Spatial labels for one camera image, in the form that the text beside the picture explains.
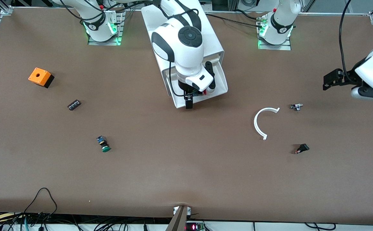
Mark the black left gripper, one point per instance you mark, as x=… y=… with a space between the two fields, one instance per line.
x=349 y=77

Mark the white pole clamp bracket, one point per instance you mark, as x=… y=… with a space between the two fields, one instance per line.
x=189 y=210

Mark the small chrome metal fitting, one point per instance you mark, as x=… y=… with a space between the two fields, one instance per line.
x=297 y=107

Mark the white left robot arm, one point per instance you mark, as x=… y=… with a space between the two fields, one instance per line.
x=281 y=22

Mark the red push button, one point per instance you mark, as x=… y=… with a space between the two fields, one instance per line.
x=204 y=93

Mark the brown camera stand pole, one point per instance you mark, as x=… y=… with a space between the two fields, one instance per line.
x=178 y=221

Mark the green push button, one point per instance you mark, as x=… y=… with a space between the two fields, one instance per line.
x=104 y=146

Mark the device with red display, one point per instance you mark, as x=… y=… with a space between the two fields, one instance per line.
x=194 y=227

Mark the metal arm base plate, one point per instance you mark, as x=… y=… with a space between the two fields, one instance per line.
x=104 y=43
x=274 y=47

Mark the small black square switch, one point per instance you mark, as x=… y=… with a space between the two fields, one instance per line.
x=302 y=148

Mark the white semicircular bracket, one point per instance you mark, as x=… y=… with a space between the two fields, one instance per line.
x=255 y=123

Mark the white drawer cabinet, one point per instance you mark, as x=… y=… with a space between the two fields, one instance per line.
x=212 y=41

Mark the orange box with hole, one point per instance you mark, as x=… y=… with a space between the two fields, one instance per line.
x=43 y=78

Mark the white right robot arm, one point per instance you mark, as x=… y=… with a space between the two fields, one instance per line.
x=180 y=48

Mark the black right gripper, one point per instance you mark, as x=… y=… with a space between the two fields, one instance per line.
x=184 y=86

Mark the small black terminal block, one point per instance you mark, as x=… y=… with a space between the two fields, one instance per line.
x=74 y=105

